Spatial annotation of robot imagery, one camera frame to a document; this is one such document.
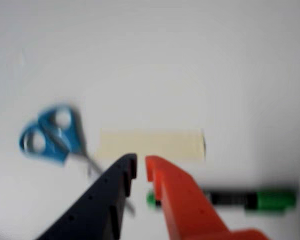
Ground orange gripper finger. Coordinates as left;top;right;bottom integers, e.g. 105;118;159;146
144;155;271;240

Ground navy gripper finger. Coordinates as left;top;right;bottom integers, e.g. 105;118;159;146
35;152;139;240

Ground green black marker pen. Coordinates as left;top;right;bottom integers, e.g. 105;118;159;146
146;184;298;216

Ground long beige masking tape strip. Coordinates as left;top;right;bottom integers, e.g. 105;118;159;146
94;127;207;164

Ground blue handled scissors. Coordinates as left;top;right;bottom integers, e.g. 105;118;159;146
18;103;136;216

